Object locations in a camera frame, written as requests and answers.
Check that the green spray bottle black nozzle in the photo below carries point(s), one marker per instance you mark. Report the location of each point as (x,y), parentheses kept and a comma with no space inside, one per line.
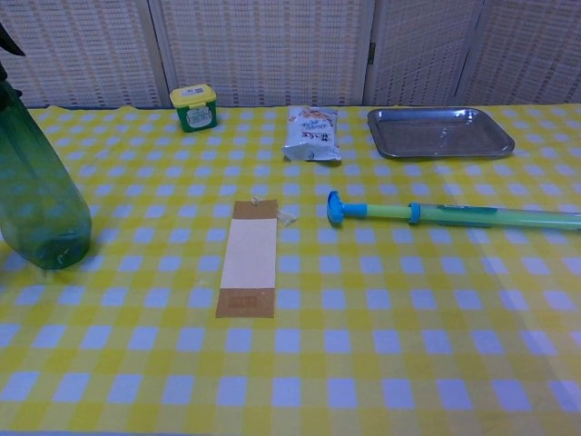
(36,204)

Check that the white snack bag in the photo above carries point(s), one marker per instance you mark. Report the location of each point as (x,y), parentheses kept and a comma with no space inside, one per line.
(312,136)

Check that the yellow green lidded tub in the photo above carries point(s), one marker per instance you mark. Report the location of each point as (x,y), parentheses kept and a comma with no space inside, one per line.
(195,119)

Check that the yellow checkered tablecloth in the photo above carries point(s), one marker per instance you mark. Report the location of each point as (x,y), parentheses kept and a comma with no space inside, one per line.
(363,363)

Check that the green blue water squirter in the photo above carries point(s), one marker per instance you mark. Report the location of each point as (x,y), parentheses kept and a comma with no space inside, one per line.
(454,214)

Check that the rectangular metal tray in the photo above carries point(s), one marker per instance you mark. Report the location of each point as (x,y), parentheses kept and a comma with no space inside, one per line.
(436,134)

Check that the woven folding screen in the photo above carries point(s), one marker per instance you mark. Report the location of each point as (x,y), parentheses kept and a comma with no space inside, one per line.
(272,50)

